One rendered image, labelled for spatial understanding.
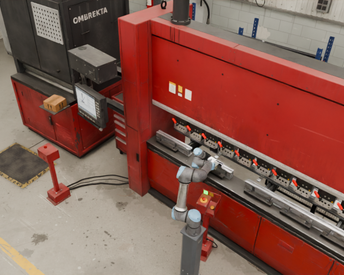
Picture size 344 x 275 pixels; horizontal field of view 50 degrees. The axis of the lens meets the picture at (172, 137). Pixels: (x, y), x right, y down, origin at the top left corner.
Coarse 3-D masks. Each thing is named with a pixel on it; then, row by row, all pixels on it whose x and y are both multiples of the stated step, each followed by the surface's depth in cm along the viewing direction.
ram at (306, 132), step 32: (160, 64) 373; (192, 64) 343; (224, 64) 318; (160, 96) 395; (192, 96) 362; (224, 96) 334; (256, 96) 311; (288, 96) 290; (320, 96) 274; (224, 128) 353; (256, 128) 326; (288, 128) 304; (320, 128) 284; (288, 160) 319; (320, 160) 297
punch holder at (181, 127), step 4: (176, 116) 392; (176, 120) 395; (180, 120) 390; (184, 120) 386; (180, 124) 394; (184, 124) 390; (188, 124) 391; (176, 128) 400; (180, 128) 396; (184, 128) 392; (184, 132) 395
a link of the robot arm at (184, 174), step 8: (184, 168) 316; (192, 168) 319; (176, 176) 318; (184, 176) 314; (192, 176) 312; (184, 184) 318; (184, 192) 322; (184, 200) 326; (176, 208) 329; (184, 208) 329; (176, 216) 331; (184, 216) 329
